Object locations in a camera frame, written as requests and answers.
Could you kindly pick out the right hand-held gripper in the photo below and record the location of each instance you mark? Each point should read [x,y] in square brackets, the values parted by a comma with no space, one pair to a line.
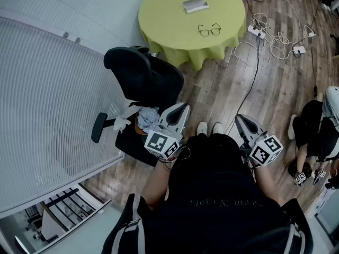
[266,151]

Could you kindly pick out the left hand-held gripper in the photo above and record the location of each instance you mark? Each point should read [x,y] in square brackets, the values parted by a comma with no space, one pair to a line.
[161,144]

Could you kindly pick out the black eyeglasses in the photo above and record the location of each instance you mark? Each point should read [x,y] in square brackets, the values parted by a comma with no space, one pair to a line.
[209,32]

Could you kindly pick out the person's right forearm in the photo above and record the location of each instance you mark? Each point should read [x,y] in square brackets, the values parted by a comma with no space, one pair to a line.
[266,184]

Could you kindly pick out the person's left forearm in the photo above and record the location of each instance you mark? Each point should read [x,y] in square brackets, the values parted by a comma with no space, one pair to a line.
[157,184]

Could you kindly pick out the grey open glasses case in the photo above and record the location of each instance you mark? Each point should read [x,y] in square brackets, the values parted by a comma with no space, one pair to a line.
[194,4]

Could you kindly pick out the person's left white shoe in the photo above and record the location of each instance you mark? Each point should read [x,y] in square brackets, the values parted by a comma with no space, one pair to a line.
[202,128]

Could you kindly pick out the person's white shoe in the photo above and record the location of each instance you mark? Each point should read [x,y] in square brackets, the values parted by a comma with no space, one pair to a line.
[217,127]
[202,128]
[292,127]

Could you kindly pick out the blue checked cloth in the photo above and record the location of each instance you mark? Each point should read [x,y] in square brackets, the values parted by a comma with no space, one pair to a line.
[149,116]

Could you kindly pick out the person's right white shoe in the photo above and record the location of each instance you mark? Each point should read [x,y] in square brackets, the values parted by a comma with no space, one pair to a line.
[217,127]

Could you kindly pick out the black office chair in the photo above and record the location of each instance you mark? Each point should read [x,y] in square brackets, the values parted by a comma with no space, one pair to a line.
[148,75]

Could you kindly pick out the person's black clothing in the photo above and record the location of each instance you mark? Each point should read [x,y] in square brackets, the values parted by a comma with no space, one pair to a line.
[212,194]

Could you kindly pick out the white rounded machine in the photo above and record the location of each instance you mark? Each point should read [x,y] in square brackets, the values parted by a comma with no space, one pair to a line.
[332,102]

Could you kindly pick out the green round tablecloth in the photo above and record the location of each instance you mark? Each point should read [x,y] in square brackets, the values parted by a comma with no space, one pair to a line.
[169,25]

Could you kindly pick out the white square power adapter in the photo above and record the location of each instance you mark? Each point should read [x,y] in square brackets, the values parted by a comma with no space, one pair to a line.
[299,49]

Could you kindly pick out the long white power strip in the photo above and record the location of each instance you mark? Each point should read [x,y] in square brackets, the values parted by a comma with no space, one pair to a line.
[256,32]

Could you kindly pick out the small white plug adapter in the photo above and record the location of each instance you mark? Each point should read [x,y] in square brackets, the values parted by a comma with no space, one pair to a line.
[311,34]

